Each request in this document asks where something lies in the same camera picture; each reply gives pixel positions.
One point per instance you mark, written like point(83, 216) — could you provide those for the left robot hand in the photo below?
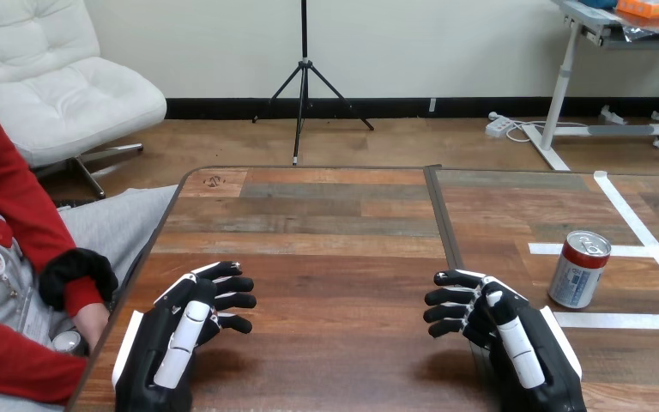
point(156, 341)

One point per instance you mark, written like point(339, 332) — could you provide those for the person's hand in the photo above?
point(92, 327)

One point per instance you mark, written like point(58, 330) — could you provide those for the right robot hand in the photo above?
point(534, 352)

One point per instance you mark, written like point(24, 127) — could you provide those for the person's forearm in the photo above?
point(17, 358)
point(73, 276)

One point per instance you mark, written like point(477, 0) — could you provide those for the red and white drink can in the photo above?
point(577, 278)

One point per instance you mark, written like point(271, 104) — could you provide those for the person's body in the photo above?
point(0, 187)

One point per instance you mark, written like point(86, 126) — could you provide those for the silver round thing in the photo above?
point(68, 342)

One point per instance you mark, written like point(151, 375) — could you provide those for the white power strip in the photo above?
point(499, 125)

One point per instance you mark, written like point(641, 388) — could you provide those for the white cushioned chair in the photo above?
point(56, 85)

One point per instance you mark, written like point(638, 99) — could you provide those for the white desk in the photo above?
point(559, 85)

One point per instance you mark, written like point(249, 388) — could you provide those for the black tripod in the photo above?
point(304, 74)

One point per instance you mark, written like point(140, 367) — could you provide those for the orange thing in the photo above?
point(650, 8)

